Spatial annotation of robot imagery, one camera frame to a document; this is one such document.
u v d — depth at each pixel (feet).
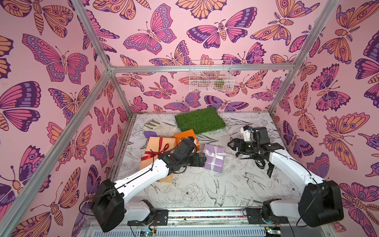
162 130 3.59
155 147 2.85
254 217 2.40
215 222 2.39
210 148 3.01
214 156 2.88
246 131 2.54
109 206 1.31
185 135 3.31
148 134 3.51
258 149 2.08
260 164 2.94
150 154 2.67
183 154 1.98
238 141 2.53
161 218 2.43
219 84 3.08
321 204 1.35
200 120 3.69
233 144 2.54
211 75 3.11
